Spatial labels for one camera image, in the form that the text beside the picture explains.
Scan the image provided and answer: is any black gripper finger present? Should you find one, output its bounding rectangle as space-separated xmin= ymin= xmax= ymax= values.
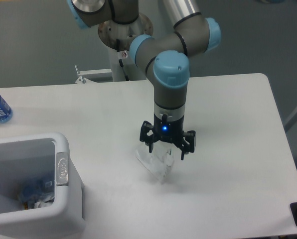
xmin=140 ymin=121 xmax=161 ymax=152
xmin=174 ymin=130 xmax=196 ymax=160

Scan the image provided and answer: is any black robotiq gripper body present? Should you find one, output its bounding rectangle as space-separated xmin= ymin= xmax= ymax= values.
xmin=151 ymin=115 xmax=186 ymax=146

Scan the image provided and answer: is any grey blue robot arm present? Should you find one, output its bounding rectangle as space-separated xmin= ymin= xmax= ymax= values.
xmin=68 ymin=0 xmax=222 ymax=155

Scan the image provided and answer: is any white trash can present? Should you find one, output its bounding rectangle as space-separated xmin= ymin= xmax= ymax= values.
xmin=0 ymin=132 xmax=86 ymax=239

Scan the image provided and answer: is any white plastic bag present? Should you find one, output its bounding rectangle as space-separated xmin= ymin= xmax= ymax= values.
xmin=135 ymin=143 xmax=174 ymax=184

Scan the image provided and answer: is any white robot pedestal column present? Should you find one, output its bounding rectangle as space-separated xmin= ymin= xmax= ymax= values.
xmin=98 ymin=13 xmax=153 ymax=82

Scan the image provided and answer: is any black cable on pedestal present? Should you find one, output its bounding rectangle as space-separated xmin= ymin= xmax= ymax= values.
xmin=116 ymin=38 xmax=130 ymax=82

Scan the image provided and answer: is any white metal base bracket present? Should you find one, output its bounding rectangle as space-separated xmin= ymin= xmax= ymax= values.
xmin=75 ymin=65 xmax=113 ymax=84

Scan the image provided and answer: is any trash inside can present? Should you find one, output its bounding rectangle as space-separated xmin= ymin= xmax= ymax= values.
xmin=17 ymin=175 xmax=55 ymax=210

